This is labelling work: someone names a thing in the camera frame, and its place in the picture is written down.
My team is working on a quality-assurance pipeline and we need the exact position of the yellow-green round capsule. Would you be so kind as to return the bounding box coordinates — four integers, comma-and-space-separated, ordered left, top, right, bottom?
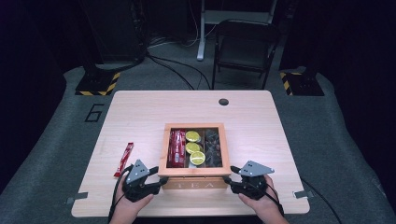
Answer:
189, 150, 206, 166
185, 142, 202, 155
185, 130, 201, 143

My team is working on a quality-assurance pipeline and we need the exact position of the black floor cable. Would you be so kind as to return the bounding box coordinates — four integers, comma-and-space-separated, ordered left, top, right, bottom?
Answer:
146, 52, 213, 91
146, 55, 196, 91

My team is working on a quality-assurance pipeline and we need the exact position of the left hand-held gripper cable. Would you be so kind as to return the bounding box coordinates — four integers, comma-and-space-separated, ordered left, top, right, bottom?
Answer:
106, 164, 134, 224

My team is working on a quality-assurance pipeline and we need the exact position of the white desk frame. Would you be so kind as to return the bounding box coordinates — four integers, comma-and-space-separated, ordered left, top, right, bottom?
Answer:
196, 0, 278, 62

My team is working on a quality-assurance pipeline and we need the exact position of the right hand-held gripper cable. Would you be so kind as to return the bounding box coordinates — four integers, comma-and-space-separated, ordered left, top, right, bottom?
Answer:
264, 178, 344, 224

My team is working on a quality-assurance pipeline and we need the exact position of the wooden tea box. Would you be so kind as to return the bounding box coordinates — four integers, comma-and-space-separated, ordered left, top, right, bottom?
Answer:
158, 122, 232, 190

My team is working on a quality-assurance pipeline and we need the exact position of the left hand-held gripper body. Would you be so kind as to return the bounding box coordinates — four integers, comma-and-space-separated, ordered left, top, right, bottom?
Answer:
121, 159, 155, 203

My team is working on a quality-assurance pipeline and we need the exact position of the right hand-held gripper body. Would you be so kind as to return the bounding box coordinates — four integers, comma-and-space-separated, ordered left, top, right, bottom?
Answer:
238, 160, 276, 201

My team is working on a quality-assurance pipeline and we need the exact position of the person's left hand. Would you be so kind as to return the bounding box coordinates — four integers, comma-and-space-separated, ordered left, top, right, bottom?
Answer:
111, 175, 154, 218

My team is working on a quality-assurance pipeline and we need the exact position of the black stand with striped base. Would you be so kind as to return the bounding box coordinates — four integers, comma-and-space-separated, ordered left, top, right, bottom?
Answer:
279, 0, 325, 97
75, 0, 121, 97

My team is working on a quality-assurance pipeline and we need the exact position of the bundle of white cables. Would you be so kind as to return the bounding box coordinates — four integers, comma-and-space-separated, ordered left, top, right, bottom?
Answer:
148, 23, 218, 49

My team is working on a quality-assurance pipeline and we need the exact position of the pile of dark tea packets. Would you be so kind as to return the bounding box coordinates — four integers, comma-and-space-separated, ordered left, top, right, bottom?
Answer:
205, 129, 223, 168

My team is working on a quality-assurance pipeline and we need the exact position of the bundle of red packets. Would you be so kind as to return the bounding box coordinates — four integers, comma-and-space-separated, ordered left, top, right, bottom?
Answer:
166, 130, 187, 169

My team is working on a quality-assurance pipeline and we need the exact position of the grey tape strip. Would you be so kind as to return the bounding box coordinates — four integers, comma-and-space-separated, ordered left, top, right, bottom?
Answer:
293, 189, 315, 200
65, 191, 89, 205

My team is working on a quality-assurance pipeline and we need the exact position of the hand-held gripper cable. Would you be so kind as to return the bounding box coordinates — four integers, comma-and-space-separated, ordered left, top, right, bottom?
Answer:
264, 178, 344, 224
106, 164, 134, 224

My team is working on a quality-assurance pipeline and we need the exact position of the red stick sachet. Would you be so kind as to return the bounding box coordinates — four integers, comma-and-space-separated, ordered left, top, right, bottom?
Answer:
113, 142, 134, 178

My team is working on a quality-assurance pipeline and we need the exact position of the person's right hand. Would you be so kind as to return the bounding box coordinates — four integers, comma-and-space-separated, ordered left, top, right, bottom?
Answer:
238, 175, 281, 218

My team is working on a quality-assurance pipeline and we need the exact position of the black folding chair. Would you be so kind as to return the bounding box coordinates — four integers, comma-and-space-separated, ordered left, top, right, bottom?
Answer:
212, 19, 281, 91

